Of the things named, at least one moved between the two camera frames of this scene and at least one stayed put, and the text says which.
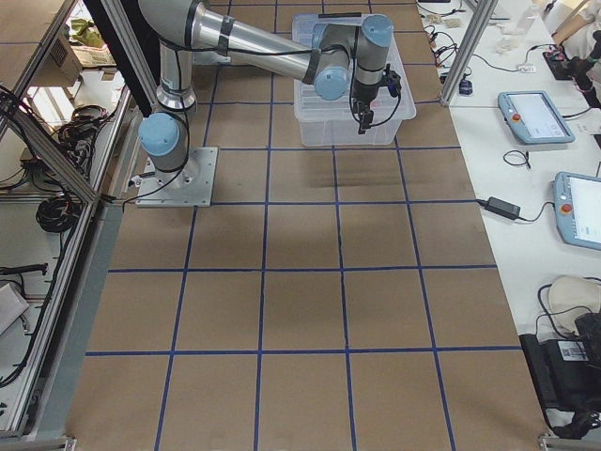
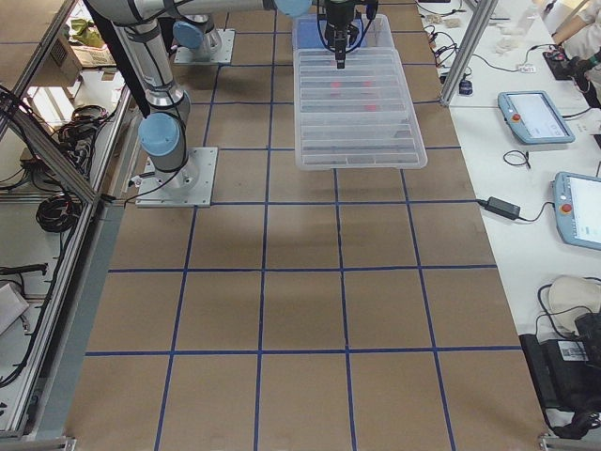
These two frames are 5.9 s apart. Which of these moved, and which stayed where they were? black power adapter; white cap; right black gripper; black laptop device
Moved: right black gripper
Stayed: black power adapter; black laptop device; white cap
